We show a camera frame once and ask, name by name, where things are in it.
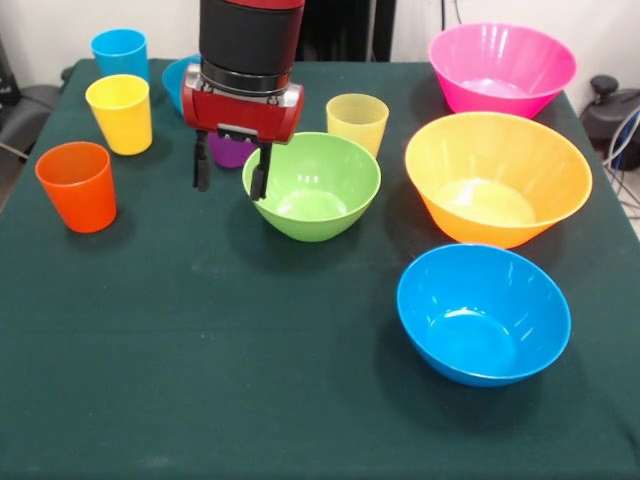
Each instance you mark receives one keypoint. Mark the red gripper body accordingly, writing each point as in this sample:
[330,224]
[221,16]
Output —
[240,112]

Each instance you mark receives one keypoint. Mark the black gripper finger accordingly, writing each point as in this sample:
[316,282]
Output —
[260,180]
[202,172]

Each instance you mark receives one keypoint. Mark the green bowl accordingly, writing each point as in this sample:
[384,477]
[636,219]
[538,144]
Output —
[325,170]

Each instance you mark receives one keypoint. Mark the large blue bowl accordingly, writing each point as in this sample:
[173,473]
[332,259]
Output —
[480,310]

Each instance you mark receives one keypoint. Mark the pink bowl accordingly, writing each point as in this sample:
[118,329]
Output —
[500,55]

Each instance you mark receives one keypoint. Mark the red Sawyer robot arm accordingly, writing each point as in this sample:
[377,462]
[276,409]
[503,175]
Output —
[250,40]

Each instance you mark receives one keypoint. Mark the purple cup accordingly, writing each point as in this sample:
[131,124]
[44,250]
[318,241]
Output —
[230,155]

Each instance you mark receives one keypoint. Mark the small blue bowl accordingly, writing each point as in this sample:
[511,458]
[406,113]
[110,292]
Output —
[174,80]

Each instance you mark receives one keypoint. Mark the pale translucent yellow cup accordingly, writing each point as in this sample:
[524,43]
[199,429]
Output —
[357,120]

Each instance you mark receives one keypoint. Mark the red cup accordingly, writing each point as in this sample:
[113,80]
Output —
[80,195]

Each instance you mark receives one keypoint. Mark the blue cup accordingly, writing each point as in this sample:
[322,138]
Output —
[120,55]

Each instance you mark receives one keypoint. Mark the dark green tablecloth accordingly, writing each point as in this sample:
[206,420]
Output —
[200,350]

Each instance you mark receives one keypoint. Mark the orange bowl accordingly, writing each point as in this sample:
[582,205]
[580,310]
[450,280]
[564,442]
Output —
[500,150]

